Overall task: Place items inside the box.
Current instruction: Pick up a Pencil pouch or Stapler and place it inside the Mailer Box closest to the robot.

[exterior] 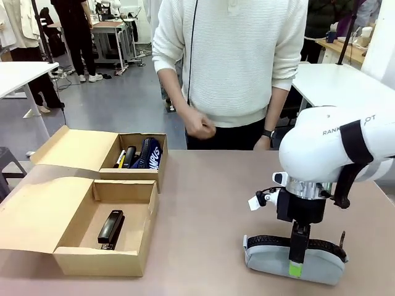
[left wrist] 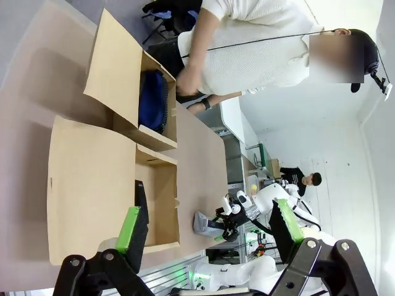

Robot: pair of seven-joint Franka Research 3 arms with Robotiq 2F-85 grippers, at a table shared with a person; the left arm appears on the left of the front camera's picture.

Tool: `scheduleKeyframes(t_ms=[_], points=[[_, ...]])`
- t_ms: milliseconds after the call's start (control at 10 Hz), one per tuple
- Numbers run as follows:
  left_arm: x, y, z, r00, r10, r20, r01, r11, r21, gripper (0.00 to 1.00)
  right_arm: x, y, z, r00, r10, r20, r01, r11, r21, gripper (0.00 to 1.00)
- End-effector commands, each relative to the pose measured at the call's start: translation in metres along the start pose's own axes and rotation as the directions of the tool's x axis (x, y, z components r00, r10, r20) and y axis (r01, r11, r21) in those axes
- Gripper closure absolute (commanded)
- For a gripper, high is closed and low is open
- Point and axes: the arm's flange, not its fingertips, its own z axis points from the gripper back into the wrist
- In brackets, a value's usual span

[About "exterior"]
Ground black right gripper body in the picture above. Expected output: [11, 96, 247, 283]
[276, 187, 326, 223]

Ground grey pencil case black zipper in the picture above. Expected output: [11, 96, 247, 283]
[243, 230, 349, 286]

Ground black stapler with white label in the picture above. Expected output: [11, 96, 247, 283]
[97, 210, 126, 251]

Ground person's right forearm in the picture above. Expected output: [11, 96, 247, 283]
[156, 67, 193, 118]

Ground person's left forearm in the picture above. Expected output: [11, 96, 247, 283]
[263, 85, 287, 134]

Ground brown cardboard box with lid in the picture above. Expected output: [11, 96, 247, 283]
[0, 176, 160, 278]
[30, 125, 168, 194]

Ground person's left hand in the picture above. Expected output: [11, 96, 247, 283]
[253, 136, 274, 151]

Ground person's right hand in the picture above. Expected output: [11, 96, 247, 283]
[178, 106, 217, 141]

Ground person's black trousers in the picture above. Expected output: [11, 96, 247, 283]
[185, 116, 273, 151]

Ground white table with dark underside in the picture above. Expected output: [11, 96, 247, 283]
[289, 63, 395, 120]

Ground navy pencil case white print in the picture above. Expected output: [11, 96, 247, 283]
[131, 138, 164, 171]

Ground person in white sweater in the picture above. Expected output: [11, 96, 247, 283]
[152, 0, 309, 128]

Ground wooden workbench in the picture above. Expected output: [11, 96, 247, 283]
[315, 36, 368, 70]

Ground thin black stand pole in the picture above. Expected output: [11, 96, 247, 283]
[336, 0, 362, 66]

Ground bystander in dark jacket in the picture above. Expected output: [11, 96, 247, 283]
[300, 0, 356, 64]

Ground white pen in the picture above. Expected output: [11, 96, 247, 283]
[114, 149, 126, 169]

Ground grey metal workbench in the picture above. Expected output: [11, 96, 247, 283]
[91, 17, 139, 72]

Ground bystander in black clothes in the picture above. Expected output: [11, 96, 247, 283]
[50, 0, 104, 84]

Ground dark grey stool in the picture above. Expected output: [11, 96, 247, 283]
[0, 147, 28, 203]

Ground white table with white leg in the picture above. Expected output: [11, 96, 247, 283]
[0, 61, 60, 141]

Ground black tripod pole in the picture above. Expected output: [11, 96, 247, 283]
[30, 0, 66, 109]

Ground hanging cream white coat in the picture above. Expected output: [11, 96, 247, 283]
[0, 0, 41, 51]

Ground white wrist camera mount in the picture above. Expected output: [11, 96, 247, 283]
[247, 171, 289, 212]

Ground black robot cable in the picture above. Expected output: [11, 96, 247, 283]
[335, 121, 376, 209]

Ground thin black cord on sweater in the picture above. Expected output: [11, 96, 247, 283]
[186, 0, 198, 104]

